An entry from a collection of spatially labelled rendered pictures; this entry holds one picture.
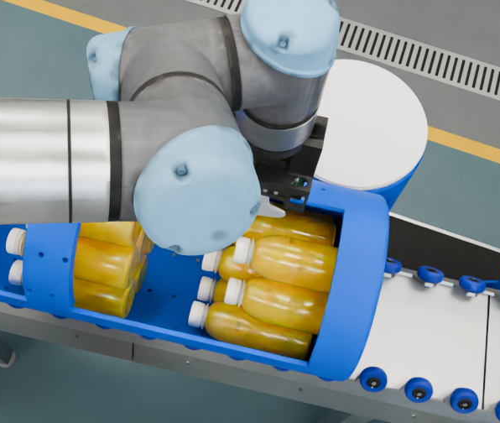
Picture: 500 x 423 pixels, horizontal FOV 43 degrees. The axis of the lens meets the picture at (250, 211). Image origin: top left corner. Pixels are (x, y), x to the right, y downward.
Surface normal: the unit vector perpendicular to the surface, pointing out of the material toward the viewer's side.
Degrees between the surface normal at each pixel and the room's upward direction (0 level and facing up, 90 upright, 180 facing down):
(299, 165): 91
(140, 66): 40
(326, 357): 67
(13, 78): 0
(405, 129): 0
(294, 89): 90
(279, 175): 0
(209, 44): 9
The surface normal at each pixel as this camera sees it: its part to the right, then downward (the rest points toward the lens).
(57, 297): -0.18, 0.67
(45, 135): 0.26, -0.33
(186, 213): 0.23, 0.61
